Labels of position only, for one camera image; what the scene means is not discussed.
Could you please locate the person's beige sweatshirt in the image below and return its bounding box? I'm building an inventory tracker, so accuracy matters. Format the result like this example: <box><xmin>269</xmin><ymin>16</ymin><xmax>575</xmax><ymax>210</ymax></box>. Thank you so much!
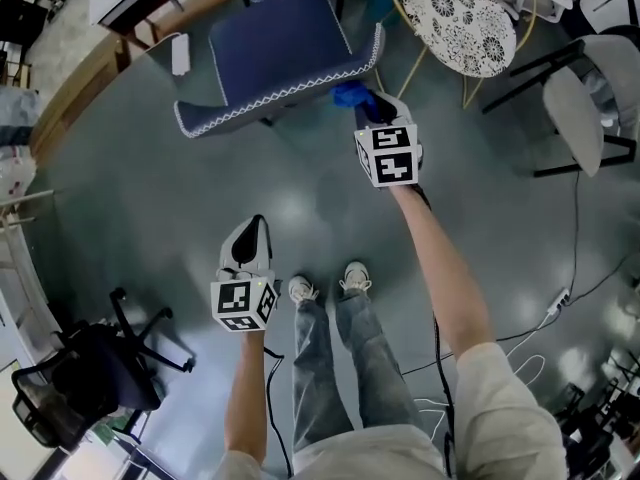
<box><xmin>214</xmin><ymin>341</ymin><xmax>569</xmax><ymax>480</ymax></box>

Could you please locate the black office chair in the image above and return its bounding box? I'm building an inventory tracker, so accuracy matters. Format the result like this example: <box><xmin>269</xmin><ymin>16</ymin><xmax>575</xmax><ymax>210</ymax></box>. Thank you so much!
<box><xmin>10</xmin><ymin>287</ymin><xmax>197</xmax><ymax>449</ymax></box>

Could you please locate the floral round cushion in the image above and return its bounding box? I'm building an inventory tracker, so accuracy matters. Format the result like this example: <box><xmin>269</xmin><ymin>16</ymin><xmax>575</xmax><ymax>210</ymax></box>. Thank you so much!
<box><xmin>400</xmin><ymin>0</ymin><xmax>518</xmax><ymax>78</ymax></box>

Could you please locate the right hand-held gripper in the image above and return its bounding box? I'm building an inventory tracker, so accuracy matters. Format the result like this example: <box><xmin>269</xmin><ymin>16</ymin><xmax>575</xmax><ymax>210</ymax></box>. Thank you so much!
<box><xmin>352</xmin><ymin>90</ymin><xmax>426</xmax><ymax>189</ymax></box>

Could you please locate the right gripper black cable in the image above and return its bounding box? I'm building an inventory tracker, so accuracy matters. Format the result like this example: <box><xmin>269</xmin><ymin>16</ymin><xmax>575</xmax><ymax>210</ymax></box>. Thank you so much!
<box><xmin>431</xmin><ymin>316</ymin><xmax>457</xmax><ymax>479</ymax></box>

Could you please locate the person's right white shoe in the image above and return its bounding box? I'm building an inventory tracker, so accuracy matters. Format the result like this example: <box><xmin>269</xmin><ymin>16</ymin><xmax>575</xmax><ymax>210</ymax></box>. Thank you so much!
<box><xmin>338</xmin><ymin>261</ymin><xmax>374</xmax><ymax>294</ymax></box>

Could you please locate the person's white shoe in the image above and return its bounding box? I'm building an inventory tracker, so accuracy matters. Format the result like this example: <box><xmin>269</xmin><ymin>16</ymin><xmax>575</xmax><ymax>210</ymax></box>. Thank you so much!
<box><xmin>288</xmin><ymin>274</ymin><xmax>320</xmax><ymax>304</ymax></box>
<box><xmin>338</xmin><ymin>261</ymin><xmax>374</xmax><ymax>294</ymax></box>

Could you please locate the grey chair with black frame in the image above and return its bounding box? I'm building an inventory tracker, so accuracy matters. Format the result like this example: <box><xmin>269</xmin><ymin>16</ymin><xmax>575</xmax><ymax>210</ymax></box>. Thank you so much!
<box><xmin>481</xmin><ymin>34</ymin><xmax>639</xmax><ymax>179</ymax></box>

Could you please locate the person's left white shoe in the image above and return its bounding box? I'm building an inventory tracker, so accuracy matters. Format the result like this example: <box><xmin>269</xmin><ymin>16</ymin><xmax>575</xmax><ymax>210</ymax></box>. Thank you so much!
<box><xmin>288</xmin><ymin>274</ymin><xmax>320</xmax><ymax>304</ymax></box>

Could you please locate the person's left forearm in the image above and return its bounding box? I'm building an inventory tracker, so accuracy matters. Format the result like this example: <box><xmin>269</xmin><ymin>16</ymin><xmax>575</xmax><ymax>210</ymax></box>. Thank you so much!
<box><xmin>223</xmin><ymin>328</ymin><xmax>272</xmax><ymax>464</ymax></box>

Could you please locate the long wooden board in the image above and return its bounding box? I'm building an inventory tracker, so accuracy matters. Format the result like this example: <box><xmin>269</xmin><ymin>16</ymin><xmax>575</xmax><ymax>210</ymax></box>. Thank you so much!
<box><xmin>29</xmin><ymin>27</ymin><xmax>151</xmax><ymax>157</ymax></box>

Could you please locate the black floor cable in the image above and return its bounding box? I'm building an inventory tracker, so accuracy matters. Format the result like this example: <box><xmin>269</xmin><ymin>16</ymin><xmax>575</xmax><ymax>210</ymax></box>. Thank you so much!
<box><xmin>399</xmin><ymin>170</ymin><xmax>640</xmax><ymax>377</ymax></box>

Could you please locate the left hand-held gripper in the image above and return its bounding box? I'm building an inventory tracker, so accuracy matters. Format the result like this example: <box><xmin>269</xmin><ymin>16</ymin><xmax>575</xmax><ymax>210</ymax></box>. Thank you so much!
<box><xmin>209</xmin><ymin>215</ymin><xmax>280</xmax><ymax>333</ymax></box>

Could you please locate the black cabinet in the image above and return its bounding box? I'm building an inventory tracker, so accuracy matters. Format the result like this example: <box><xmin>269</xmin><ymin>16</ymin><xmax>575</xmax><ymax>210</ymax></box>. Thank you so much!
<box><xmin>0</xmin><ymin>0</ymin><xmax>49</xmax><ymax>44</ymax></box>

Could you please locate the white swivel armchair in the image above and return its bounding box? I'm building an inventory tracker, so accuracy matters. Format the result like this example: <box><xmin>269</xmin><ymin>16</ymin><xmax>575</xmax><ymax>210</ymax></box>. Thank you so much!
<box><xmin>517</xmin><ymin>0</ymin><xmax>640</xmax><ymax>37</ymax></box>

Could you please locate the person's leg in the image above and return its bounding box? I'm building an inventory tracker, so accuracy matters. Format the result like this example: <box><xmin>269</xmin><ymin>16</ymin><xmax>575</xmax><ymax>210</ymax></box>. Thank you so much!
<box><xmin>333</xmin><ymin>287</ymin><xmax>426</xmax><ymax>432</ymax></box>
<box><xmin>291</xmin><ymin>297</ymin><xmax>356</xmax><ymax>452</ymax></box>

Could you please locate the white desk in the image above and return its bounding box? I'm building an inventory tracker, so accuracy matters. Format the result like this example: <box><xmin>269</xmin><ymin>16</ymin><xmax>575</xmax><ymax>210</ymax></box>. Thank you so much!
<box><xmin>0</xmin><ymin>187</ymin><xmax>66</xmax><ymax>319</ymax></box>

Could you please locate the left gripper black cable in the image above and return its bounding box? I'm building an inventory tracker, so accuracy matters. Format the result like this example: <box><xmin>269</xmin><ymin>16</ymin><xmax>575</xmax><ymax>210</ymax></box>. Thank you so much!
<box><xmin>263</xmin><ymin>346</ymin><xmax>295</xmax><ymax>478</ymax></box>

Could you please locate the gold wire chair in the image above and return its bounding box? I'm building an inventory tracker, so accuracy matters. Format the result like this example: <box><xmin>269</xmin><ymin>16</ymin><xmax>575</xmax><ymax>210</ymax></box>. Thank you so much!
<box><xmin>382</xmin><ymin>0</ymin><xmax>546</xmax><ymax>109</ymax></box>

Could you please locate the long white power strip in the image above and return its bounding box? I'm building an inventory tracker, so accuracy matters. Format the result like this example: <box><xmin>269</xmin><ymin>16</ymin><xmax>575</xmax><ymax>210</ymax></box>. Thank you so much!
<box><xmin>171</xmin><ymin>35</ymin><xmax>191</xmax><ymax>77</ymax></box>

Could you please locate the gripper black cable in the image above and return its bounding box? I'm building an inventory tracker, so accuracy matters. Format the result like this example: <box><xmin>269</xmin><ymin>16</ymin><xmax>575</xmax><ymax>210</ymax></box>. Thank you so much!
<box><xmin>431</xmin><ymin>316</ymin><xmax>457</xmax><ymax>479</ymax></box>
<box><xmin>263</xmin><ymin>346</ymin><xmax>295</xmax><ymax>478</ymax></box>

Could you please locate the person's right leg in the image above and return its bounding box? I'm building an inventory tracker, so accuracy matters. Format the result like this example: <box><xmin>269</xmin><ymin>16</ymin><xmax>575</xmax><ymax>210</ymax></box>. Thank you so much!
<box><xmin>333</xmin><ymin>287</ymin><xmax>426</xmax><ymax>432</ymax></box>

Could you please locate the small white power strip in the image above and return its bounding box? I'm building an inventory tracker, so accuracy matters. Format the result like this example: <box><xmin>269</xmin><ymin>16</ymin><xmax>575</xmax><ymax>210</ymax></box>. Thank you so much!
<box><xmin>547</xmin><ymin>287</ymin><xmax>571</xmax><ymax>319</ymax></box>

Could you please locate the grey marbled panel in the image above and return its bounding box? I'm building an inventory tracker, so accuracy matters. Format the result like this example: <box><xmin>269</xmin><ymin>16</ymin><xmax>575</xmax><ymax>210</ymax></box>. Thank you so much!
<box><xmin>0</xmin><ymin>85</ymin><xmax>41</xmax><ymax>147</ymax></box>

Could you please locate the person's left leg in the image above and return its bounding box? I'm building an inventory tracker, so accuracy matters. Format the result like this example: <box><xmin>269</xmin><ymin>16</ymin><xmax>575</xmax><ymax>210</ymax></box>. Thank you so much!
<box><xmin>291</xmin><ymin>297</ymin><xmax>356</xmax><ymax>452</ymax></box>

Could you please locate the blue cloth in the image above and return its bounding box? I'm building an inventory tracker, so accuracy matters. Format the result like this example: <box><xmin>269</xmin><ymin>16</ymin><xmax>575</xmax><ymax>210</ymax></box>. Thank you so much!
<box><xmin>332</xmin><ymin>80</ymin><xmax>376</xmax><ymax>112</ymax></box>

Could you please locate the person's right forearm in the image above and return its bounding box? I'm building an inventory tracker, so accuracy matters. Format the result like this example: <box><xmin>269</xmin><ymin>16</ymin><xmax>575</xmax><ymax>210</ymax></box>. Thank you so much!
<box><xmin>389</xmin><ymin>183</ymin><xmax>499</xmax><ymax>365</ymax></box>

